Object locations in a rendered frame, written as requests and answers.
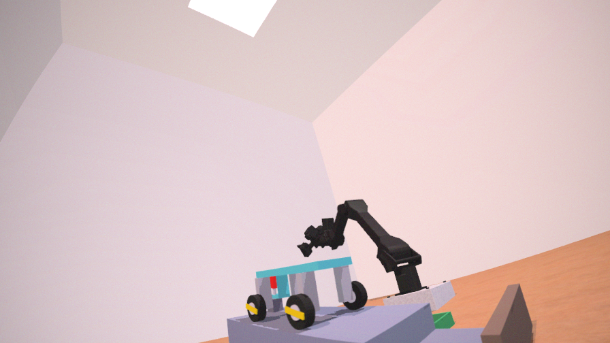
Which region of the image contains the grey sloped ramp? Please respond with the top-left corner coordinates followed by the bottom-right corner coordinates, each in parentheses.
top-left (227, 283), bottom-right (532, 343)

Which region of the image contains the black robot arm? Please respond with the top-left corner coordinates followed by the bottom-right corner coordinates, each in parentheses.
top-left (304, 199), bottom-right (427, 296)

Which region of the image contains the blue-topped wheeled trolley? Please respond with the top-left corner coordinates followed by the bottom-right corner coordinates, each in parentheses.
top-left (246, 257), bottom-right (368, 330)

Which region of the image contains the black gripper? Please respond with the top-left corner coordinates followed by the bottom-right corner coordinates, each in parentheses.
top-left (297, 225), bottom-right (324, 257)

